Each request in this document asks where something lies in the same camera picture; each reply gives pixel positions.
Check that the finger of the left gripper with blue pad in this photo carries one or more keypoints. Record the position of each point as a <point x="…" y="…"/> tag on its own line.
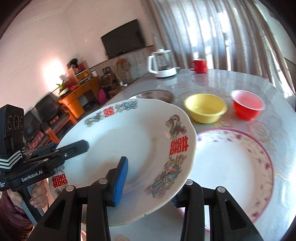
<point x="71" y="150"/>

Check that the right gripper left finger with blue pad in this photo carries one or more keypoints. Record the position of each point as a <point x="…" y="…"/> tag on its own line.
<point x="103" y="193"/>

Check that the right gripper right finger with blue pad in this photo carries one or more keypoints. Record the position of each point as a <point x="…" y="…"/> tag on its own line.
<point x="191" y="198"/>

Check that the white plate red characters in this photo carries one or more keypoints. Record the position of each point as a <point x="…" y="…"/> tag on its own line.
<point x="158" y="140"/>

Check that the yellow plastic bowl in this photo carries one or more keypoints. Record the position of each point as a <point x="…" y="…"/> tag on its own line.
<point x="205" y="108"/>

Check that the stainless steel bowl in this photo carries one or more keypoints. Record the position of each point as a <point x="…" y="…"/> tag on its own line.
<point x="159" y="94"/>

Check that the red plastic bowl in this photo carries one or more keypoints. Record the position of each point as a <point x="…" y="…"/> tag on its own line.
<point x="247" y="105"/>

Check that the person's left hand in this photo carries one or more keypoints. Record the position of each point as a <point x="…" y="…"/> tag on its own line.
<point x="38" y="198"/>

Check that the black armchair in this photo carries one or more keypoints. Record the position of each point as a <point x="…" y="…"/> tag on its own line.
<point x="51" y="113"/>

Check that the orange wooden sideboard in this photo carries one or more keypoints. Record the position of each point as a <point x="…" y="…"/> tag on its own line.
<point x="89" y="89"/>

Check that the white plate purple floral rim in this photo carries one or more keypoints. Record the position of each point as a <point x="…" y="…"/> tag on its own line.
<point x="237" y="161"/>

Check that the pink bag on floor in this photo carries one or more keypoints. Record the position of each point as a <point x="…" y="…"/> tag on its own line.
<point x="102" y="97"/>

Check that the wooden chair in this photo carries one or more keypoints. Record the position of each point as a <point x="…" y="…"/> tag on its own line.
<point x="123" y="71"/>

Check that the white glass electric kettle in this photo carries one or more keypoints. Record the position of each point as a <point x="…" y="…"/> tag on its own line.
<point x="160" y="64"/>

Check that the red enamel mug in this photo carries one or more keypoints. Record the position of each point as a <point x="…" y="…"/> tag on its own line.
<point x="199" y="66"/>

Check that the grey window curtain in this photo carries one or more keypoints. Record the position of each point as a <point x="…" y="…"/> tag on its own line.
<point x="240" y="36"/>

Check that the black wall television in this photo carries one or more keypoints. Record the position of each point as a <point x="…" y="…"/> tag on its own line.
<point x="125" y="38"/>

